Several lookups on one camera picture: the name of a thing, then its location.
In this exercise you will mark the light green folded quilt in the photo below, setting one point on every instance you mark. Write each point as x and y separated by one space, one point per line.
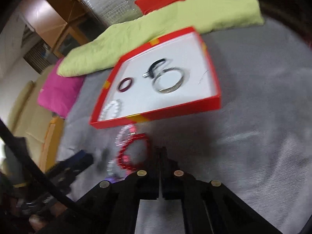
118 39

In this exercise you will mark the beige sofa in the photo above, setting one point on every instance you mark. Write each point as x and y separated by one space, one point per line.
28 119

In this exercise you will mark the magenta cushion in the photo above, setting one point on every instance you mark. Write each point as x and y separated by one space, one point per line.
58 94

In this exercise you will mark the orange box lid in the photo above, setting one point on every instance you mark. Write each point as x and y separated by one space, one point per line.
50 147

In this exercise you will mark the dark red bangle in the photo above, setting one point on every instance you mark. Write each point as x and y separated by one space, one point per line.
125 84

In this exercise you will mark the black hair clip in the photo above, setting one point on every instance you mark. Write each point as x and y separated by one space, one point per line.
153 67

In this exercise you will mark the silver bangle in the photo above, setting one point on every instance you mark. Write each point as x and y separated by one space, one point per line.
168 80

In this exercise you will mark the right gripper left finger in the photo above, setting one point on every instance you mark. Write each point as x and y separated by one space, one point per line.
114 209

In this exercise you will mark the grey blanket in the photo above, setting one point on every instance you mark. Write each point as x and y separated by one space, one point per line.
258 144

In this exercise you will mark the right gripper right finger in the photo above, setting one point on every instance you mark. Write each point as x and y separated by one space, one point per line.
208 207

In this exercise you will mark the wooden cabinet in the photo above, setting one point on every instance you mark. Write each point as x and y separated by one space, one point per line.
55 20

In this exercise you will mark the red shallow gift box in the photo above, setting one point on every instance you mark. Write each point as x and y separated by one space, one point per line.
200 91

